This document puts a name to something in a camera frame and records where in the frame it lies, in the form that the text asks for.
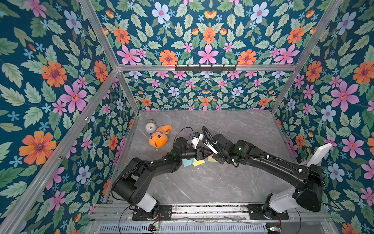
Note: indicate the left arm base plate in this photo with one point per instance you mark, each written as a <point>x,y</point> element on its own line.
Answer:
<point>159,213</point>

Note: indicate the green memo pad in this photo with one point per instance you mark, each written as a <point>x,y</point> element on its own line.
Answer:
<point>211,159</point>

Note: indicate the small white alarm clock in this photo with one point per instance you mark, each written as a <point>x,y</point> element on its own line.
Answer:
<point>150,126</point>

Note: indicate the black hook rail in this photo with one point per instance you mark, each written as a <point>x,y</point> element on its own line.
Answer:
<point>203,68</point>

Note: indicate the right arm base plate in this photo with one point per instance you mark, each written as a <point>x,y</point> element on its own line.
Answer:
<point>258,212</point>

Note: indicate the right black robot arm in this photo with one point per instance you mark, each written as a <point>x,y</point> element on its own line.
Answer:
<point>306,180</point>

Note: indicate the yellow memo pad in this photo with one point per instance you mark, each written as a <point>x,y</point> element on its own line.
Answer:
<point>198,162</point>

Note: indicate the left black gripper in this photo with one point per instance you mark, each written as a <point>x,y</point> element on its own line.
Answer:
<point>198,154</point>

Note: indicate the orange fish plush toy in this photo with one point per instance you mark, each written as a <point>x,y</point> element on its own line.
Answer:
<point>159,137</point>

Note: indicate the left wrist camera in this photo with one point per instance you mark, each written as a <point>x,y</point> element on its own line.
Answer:
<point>196,138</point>

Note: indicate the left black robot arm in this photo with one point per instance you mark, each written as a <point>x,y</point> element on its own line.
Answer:
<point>133,182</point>

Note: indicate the blue memo pad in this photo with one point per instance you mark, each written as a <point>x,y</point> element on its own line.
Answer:
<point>187,163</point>

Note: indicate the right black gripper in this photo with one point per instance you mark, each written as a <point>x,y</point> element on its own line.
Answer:
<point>219,155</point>

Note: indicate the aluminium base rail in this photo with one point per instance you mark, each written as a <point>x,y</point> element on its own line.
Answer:
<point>209,218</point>

